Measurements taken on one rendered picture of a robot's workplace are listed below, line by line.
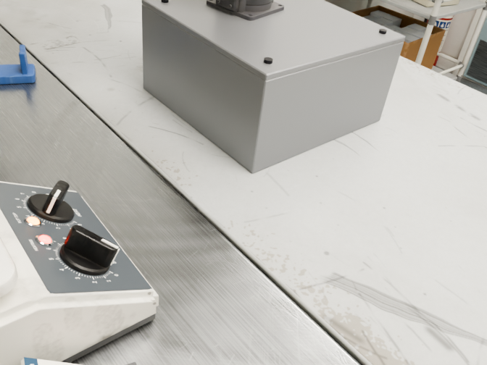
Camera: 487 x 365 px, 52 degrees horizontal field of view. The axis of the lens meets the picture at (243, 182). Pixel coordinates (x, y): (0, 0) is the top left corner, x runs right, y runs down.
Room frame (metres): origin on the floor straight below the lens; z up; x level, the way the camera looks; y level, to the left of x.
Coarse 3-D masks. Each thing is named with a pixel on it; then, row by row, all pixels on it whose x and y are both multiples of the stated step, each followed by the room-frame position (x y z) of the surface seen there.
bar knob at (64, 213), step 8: (56, 184) 0.27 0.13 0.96; (64, 184) 0.27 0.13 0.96; (56, 192) 0.25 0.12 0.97; (64, 192) 0.26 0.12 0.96; (32, 200) 0.25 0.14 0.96; (40, 200) 0.26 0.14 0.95; (48, 200) 0.25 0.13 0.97; (56, 200) 0.25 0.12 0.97; (32, 208) 0.24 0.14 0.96; (40, 208) 0.25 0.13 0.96; (48, 208) 0.24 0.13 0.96; (56, 208) 0.25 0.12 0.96; (64, 208) 0.26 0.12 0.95; (40, 216) 0.24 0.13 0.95; (48, 216) 0.24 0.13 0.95; (56, 216) 0.24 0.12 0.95; (64, 216) 0.25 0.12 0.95; (72, 216) 0.26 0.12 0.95
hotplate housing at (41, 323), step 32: (0, 224) 0.22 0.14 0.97; (32, 288) 0.17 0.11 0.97; (0, 320) 0.15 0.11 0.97; (32, 320) 0.16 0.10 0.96; (64, 320) 0.17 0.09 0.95; (96, 320) 0.18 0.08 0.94; (128, 320) 0.19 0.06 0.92; (0, 352) 0.14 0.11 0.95; (32, 352) 0.15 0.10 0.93; (64, 352) 0.17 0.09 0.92
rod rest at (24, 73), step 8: (24, 48) 0.54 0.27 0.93; (24, 56) 0.52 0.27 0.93; (0, 64) 0.54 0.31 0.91; (8, 64) 0.54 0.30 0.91; (16, 64) 0.54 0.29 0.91; (24, 64) 0.52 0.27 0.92; (32, 64) 0.55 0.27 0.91; (0, 72) 0.52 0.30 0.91; (8, 72) 0.52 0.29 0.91; (16, 72) 0.52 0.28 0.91; (24, 72) 0.52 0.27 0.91; (32, 72) 0.53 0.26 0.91; (0, 80) 0.51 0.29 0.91; (8, 80) 0.51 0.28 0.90; (16, 80) 0.51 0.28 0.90; (24, 80) 0.52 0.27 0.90; (32, 80) 0.52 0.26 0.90
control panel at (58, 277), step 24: (0, 192) 0.25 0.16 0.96; (24, 192) 0.26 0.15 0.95; (48, 192) 0.28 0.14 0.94; (72, 192) 0.30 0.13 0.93; (24, 216) 0.23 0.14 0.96; (24, 240) 0.21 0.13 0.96; (48, 264) 0.19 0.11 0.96; (120, 264) 0.22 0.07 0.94; (48, 288) 0.17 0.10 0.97; (72, 288) 0.18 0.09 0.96; (96, 288) 0.19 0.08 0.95; (120, 288) 0.20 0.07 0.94; (144, 288) 0.21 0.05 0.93
